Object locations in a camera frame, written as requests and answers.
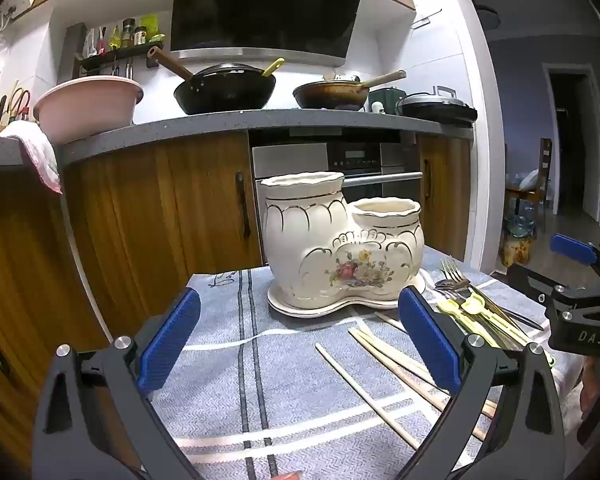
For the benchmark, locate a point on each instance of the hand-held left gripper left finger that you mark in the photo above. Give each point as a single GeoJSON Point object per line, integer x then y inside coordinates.
{"type": "Point", "coordinates": [172, 340]}

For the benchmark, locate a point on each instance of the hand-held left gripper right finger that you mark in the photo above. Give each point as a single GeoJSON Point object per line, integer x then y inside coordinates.
{"type": "Point", "coordinates": [430, 340]}

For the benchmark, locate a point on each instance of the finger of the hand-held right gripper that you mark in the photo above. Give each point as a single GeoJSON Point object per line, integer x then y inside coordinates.
{"type": "Point", "coordinates": [530, 282]}
{"type": "Point", "coordinates": [572, 249]}

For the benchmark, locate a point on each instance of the yellow plastic fork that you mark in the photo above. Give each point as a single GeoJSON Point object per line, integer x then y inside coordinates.
{"type": "Point", "coordinates": [450, 309]}

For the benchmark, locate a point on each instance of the silver fork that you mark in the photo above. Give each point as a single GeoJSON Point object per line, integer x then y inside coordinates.
{"type": "Point", "coordinates": [522, 321]}

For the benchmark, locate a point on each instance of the yellow plastic spoon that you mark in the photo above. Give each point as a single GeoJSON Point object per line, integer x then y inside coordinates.
{"type": "Point", "coordinates": [472, 302]}

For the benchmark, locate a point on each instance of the flower-shaped metal spoon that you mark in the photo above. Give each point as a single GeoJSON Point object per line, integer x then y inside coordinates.
{"type": "Point", "coordinates": [450, 286]}

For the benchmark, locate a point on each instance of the cream floral ceramic utensil holder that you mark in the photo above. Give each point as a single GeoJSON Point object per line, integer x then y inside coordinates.
{"type": "Point", "coordinates": [300, 250]}

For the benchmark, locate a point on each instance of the person's right hand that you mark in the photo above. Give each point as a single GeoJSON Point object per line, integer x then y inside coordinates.
{"type": "Point", "coordinates": [588, 385]}

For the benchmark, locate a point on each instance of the clear water jug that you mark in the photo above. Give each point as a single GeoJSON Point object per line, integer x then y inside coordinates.
{"type": "Point", "coordinates": [519, 227]}

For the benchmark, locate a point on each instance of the white bag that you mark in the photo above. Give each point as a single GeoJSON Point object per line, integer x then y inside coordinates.
{"type": "Point", "coordinates": [532, 181]}

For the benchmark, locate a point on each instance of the wooden chair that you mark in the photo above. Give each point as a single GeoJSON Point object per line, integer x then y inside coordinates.
{"type": "Point", "coordinates": [545, 160]}

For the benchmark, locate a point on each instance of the cream ceramic saucer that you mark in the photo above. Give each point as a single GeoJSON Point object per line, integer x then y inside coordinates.
{"type": "Point", "coordinates": [305, 311]}

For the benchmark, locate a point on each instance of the wide wooden cabinet door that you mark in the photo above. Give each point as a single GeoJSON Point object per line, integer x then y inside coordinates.
{"type": "Point", "coordinates": [170, 210]}

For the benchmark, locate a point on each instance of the blue-grey checked tablecloth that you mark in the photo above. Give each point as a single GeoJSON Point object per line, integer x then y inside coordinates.
{"type": "Point", "coordinates": [290, 400]}

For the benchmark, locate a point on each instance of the wooden corner cabinet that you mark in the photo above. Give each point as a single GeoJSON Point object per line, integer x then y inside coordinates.
{"type": "Point", "coordinates": [20, 285]}

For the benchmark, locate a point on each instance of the black electric baking pan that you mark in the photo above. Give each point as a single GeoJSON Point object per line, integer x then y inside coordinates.
{"type": "Point", "coordinates": [435, 107]}

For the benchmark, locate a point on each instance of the built-in steel oven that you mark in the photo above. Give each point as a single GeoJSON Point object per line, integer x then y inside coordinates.
{"type": "Point", "coordinates": [290, 160]}

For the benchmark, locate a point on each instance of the grey speckled countertop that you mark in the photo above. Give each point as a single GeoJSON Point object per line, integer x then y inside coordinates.
{"type": "Point", "coordinates": [205, 127]}

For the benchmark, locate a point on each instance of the white cloth with pink edge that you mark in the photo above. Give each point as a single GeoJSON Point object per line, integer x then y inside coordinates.
{"type": "Point", "coordinates": [37, 152]}

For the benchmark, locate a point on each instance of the green kettle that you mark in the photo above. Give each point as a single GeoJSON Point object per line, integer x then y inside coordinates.
{"type": "Point", "coordinates": [387, 100]}

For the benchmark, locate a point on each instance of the small white bottle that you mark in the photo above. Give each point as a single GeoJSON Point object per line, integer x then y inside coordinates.
{"type": "Point", "coordinates": [377, 107]}

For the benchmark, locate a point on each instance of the pink plastic basin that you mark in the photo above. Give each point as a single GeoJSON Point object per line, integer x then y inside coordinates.
{"type": "Point", "coordinates": [85, 110]}

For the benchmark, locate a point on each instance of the dark ceiling lamp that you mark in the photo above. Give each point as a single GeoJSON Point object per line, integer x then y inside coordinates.
{"type": "Point", "coordinates": [487, 12]}

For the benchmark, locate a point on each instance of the brown frying pan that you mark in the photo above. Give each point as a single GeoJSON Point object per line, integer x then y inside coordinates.
{"type": "Point", "coordinates": [330, 96]}

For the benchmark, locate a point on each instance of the black wok lid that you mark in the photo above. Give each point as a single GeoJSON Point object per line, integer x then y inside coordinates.
{"type": "Point", "coordinates": [230, 69]}

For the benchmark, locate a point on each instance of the yellow spatula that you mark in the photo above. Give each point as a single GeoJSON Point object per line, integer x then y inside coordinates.
{"type": "Point", "coordinates": [272, 67]}

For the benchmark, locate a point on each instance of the short spice jar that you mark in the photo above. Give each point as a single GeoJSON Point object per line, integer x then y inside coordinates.
{"type": "Point", "coordinates": [140, 36]}

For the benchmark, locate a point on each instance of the clear seasoning packet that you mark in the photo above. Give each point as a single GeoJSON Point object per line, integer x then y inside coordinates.
{"type": "Point", "coordinates": [90, 45]}

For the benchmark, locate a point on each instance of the tall spice jar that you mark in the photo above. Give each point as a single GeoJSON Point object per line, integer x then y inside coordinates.
{"type": "Point", "coordinates": [128, 34]}

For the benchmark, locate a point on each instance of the yellow-green packet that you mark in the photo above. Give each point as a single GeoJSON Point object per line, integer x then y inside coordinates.
{"type": "Point", "coordinates": [152, 27]}

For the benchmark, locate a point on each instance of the black range hood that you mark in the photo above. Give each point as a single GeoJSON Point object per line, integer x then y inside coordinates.
{"type": "Point", "coordinates": [265, 5]}

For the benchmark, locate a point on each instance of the white door frame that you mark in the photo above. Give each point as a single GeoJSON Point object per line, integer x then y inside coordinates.
{"type": "Point", "coordinates": [597, 150]}

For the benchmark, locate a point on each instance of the metal wall bracket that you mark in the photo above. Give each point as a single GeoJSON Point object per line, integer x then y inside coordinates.
{"type": "Point", "coordinates": [427, 19]}

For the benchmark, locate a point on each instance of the black wall spice rack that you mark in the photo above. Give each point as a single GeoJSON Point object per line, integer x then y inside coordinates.
{"type": "Point", "coordinates": [110, 54]}

